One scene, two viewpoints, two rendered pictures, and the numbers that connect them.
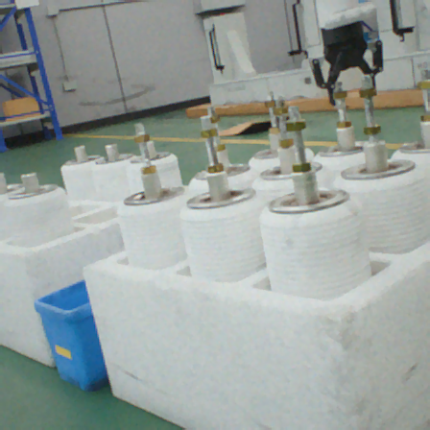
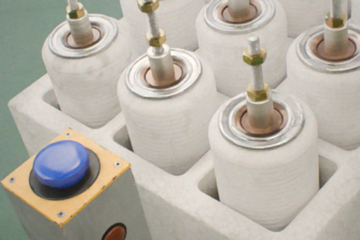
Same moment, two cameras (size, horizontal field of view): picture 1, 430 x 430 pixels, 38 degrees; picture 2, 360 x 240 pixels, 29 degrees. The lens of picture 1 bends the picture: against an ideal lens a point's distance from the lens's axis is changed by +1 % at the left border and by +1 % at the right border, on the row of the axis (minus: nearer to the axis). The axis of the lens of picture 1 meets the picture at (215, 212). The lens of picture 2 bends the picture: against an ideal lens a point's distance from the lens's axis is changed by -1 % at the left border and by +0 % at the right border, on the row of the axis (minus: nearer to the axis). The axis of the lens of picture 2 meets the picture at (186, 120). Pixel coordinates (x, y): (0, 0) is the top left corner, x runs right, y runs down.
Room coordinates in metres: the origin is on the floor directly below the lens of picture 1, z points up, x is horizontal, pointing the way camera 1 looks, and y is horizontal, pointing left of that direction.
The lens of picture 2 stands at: (0.65, -0.71, 0.68)
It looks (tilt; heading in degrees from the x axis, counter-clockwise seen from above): 43 degrees down; 91
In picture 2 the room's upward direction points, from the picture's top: 11 degrees counter-clockwise
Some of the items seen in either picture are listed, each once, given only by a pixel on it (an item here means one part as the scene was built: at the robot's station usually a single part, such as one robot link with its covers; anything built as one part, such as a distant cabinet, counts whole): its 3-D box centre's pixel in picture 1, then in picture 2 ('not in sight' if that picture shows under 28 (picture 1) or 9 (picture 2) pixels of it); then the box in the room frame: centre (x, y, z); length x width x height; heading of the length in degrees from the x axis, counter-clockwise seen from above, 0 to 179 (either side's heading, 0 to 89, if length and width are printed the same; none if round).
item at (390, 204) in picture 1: (388, 252); (178, 140); (0.63, -0.18, 0.16); 0.10 x 0.10 x 0.18
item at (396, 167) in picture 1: (377, 170); (163, 74); (0.63, -0.18, 0.25); 0.08 x 0.08 x 0.01
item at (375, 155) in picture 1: (375, 158); (161, 63); (0.63, -0.18, 0.26); 0.02 x 0.02 x 0.03
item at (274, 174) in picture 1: (290, 172); (239, 12); (0.72, -0.10, 0.25); 0.08 x 0.08 x 0.01
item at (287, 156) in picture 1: (289, 161); (238, 1); (0.72, -0.10, 0.26); 0.02 x 0.02 x 0.03
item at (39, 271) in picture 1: (82, 256); not in sight; (1.14, 0.26, 0.09); 0.39 x 0.39 x 0.18; 41
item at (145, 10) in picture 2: (367, 92); (148, 3); (0.63, -0.18, 0.33); 0.02 x 0.02 x 0.01; 77
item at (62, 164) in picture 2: not in sight; (62, 167); (0.55, -0.35, 0.32); 0.04 x 0.04 x 0.02
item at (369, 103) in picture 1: (370, 112); (152, 22); (0.63, -0.18, 0.31); 0.01 x 0.01 x 0.08; 77
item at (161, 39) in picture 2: (371, 129); (155, 37); (0.63, -0.18, 0.30); 0.02 x 0.02 x 0.01; 77
